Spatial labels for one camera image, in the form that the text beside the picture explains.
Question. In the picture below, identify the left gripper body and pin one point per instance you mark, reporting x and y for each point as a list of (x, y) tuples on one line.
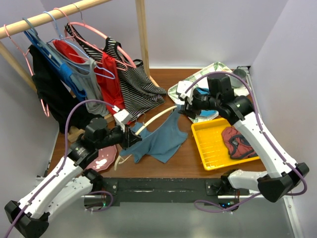
[(124, 137)]

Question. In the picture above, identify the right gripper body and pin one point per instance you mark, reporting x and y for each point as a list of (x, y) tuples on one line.
[(198, 102)]

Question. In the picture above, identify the cream hanger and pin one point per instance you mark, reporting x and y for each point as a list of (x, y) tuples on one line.
[(120, 160)]

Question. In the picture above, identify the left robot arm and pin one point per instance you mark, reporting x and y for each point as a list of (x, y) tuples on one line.
[(70, 179)]

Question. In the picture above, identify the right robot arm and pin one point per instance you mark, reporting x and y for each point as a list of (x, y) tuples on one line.
[(283, 173)]

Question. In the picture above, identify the striped tank top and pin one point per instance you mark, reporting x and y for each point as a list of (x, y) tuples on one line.
[(139, 92)]

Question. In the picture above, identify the maroon tank top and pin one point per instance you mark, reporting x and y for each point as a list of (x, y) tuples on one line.
[(238, 146)]

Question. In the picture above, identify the grey tank top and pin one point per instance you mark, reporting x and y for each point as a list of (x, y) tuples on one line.
[(86, 81)]

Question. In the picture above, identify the red tank top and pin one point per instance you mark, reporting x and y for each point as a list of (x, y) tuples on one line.
[(110, 89)]

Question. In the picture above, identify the pink hanger with striped top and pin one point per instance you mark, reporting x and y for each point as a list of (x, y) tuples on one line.
[(124, 54)]

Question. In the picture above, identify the black tank top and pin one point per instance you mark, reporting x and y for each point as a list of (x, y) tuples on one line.
[(52, 91)]

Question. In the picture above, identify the pink hanger with black top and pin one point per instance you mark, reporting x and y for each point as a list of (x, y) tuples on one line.
[(44, 105)]

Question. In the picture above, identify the royal blue tank top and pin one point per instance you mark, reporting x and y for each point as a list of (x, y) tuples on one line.
[(66, 74)]

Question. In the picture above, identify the light blue hanger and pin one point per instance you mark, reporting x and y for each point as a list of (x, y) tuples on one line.
[(71, 45)]

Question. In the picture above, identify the grey blue hanger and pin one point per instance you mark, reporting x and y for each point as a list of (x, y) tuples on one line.
[(44, 48)]

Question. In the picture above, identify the blue dotted plate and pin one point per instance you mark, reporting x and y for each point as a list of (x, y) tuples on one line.
[(204, 113)]

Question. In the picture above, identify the pink dotted plate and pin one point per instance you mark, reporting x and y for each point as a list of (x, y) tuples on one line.
[(104, 160)]

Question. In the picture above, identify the grey cup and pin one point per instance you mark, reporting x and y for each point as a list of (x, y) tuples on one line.
[(235, 83)]

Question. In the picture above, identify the yellow plastic bin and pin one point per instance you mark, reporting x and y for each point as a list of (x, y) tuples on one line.
[(212, 150)]

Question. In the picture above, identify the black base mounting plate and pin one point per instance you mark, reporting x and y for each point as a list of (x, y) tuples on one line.
[(164, 190)]

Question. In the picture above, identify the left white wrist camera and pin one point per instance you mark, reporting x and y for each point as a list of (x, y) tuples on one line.
[(122, 118)]

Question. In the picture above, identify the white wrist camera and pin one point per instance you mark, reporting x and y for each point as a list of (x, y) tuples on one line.
[(122, 118), (184, 90)]

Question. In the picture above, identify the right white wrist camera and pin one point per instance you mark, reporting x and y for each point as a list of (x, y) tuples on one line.
[(184, 90)]

